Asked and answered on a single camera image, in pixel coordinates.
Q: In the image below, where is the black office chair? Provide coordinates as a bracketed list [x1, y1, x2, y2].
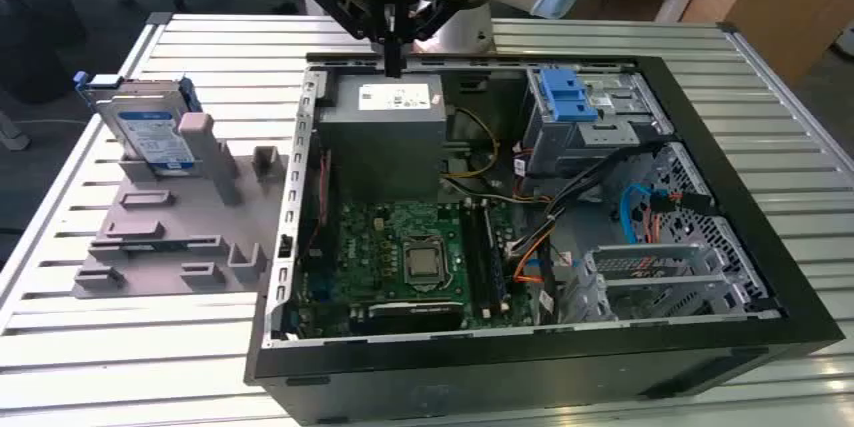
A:
[0, 0, 88, 103]

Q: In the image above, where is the orange wire bundle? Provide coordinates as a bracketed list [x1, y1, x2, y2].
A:
[510, 239, 559, 293]

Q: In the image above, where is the silver CPU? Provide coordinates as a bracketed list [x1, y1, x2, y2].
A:
[403, 246, 446, 284]

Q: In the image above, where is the RAM stick on rack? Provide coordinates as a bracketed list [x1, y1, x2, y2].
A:
[119, 241, 186, 252]

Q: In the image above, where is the grey table foot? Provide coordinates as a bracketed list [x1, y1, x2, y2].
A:
[0, 111, 32, 151]

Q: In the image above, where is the orange black power wire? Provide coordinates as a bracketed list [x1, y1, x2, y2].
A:
[639, 189, 721, 251]

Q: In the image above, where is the blue plastic drive latch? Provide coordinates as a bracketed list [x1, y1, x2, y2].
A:
[541, 68, 598, 123]

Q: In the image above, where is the grey power supply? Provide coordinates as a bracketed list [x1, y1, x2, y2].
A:
[314, 72, 447, 204]

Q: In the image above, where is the hard disk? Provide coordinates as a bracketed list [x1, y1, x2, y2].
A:
[71, 71, 206, 178]

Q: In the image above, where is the black graphics card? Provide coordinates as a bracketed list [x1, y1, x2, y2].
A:
[350, 299, 467, 334]

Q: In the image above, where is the green motherboard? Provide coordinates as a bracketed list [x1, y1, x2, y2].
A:
[299, 199, 535, 336]

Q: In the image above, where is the black cable bundle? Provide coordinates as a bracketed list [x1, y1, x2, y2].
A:
[526, 142, 669, 268]

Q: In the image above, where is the RAM stick in slot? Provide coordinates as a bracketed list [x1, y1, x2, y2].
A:
[479, 202, 513, 312]

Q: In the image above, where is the metal optical drive cage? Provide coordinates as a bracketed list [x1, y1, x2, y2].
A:
[522, 66, 675, 178]

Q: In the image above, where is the black PC case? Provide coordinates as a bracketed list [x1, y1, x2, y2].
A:
[243, 50, 846, 426]

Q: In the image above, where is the yellow wire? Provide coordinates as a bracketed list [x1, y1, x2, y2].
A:
[439, 106, 502, 181]

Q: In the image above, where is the grey parts rack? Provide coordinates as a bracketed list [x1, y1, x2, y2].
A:
[70, 113, 292, 301]

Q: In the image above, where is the blue data wire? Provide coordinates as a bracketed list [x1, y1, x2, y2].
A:
[618, 184, 669, 248]

